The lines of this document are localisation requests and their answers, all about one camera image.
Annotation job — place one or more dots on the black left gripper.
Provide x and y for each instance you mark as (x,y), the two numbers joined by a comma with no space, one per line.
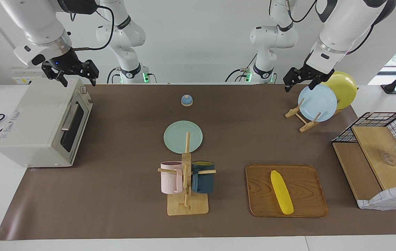
(314,75)

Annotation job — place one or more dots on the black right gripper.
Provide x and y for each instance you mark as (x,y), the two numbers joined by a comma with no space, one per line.
(67,62)

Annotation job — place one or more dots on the yellow corn cob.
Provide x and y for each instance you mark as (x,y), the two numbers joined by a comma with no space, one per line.
(281,191)

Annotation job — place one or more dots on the mint green plate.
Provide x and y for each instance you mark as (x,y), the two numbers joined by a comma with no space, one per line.
(177,136)

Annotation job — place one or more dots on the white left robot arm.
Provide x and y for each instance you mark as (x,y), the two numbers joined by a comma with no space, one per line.
(344,24)

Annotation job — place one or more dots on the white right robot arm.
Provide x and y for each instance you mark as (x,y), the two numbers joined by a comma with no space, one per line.
(37,21)

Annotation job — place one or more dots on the beige toaster oven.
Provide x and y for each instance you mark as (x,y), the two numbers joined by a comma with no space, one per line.
(34,118)

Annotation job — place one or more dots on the light blue plate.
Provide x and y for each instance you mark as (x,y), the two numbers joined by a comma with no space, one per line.
(318,104)

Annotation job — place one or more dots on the wooden plate rack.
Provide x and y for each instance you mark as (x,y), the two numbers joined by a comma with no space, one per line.
(307,126)

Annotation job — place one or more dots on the yellow plate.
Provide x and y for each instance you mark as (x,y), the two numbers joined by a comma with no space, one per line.
(346,89)

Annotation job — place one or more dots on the tall light wooden shelf board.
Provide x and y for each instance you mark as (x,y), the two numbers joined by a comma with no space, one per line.
(375,150)

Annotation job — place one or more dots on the low light wooden shelf board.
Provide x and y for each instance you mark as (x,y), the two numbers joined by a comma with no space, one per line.
(355,170)

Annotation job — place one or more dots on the brown wooden tray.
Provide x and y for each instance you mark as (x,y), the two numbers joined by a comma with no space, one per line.
(306,195)

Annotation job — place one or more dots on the small blue call bell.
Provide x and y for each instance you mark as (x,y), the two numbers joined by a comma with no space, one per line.
(186,101)

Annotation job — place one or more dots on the small clear glass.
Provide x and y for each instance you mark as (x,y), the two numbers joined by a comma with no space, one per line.
(390,159)

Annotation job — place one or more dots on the brown table mat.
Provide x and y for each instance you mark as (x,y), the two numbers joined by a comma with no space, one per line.
(114,195)

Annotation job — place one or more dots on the dark teal mug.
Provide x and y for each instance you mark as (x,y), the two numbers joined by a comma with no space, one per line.
(203,181)

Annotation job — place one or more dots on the pink mug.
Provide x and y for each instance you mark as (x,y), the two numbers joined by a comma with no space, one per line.
(170,179)

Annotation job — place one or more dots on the white checked cloth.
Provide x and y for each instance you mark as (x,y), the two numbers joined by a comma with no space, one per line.
(393,198)

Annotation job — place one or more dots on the wooden mug rack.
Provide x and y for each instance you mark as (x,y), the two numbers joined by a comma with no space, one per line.
(187,208)

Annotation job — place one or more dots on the white wall socket box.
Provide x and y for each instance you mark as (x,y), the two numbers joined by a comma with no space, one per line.
(27,73)

